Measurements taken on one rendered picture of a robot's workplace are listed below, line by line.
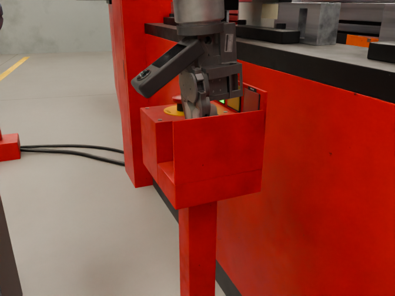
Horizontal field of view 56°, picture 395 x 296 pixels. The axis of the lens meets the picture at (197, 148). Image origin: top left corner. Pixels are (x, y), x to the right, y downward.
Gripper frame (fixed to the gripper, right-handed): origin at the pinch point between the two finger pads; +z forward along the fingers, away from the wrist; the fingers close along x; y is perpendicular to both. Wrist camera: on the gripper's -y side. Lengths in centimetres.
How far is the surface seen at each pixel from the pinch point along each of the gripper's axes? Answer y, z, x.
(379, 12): 65, -15, 25
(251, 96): 9.9, -7.5, -1.5
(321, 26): 40.3, -14.4, 18.2
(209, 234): 1.7, 19.9, 2.0
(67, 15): 41, 8, 760
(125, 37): 17, -6, 128
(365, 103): 26.5, -5.3, -9.9
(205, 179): -1.0, 3.5, -5.0
